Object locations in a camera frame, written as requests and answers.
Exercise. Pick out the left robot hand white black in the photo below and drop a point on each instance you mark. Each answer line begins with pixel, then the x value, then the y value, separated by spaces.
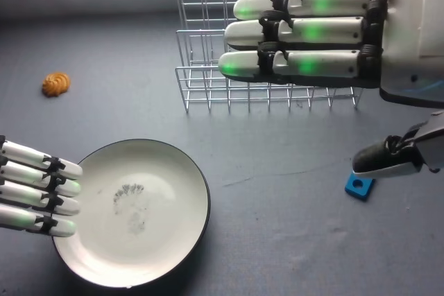
pixel 21 152

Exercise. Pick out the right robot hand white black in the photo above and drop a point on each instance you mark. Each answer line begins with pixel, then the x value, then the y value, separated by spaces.
pixel 329 29

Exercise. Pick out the white plate dark rim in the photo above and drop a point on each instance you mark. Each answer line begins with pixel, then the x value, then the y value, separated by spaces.
pixel 138 213

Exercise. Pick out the orange swirl cookie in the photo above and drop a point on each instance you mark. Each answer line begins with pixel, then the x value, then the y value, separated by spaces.
pixel 56 84

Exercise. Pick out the blue block with two holes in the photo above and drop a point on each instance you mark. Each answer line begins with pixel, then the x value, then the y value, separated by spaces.
pixel 364 192

